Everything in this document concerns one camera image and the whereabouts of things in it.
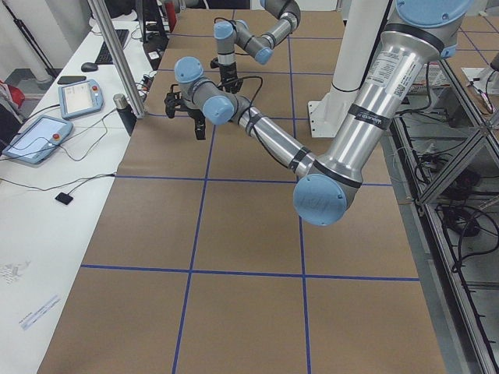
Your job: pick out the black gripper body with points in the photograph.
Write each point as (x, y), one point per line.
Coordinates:
(227, 73)
(193, 115)

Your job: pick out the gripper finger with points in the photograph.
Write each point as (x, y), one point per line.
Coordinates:
(200, 129)

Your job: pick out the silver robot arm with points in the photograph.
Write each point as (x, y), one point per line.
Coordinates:
(385, 46)
(235, 32)

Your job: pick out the dark steel water bottle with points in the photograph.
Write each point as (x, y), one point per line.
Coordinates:
(125, 112)

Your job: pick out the far teach pendant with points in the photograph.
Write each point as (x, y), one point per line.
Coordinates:
(79, 99)

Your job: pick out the teach pendant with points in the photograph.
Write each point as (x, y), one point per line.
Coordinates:
(39, 140)
(79, 99)

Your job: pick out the black computer mouse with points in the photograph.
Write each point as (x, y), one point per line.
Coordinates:
(89, 67)

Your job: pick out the black smartphone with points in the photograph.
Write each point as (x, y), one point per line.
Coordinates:
(66, 80)

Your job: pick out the small black square pad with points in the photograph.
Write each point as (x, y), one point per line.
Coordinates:
(64, 198)

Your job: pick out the near teach pendant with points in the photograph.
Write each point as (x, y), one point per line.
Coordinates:
(39, 140)

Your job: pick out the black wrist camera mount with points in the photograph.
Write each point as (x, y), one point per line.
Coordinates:
(173, 101)

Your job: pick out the white pedestal column base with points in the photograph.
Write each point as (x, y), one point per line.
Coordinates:
(364, 20)

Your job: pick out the aluminium frame post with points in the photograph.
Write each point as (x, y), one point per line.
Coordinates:
(101, 15)

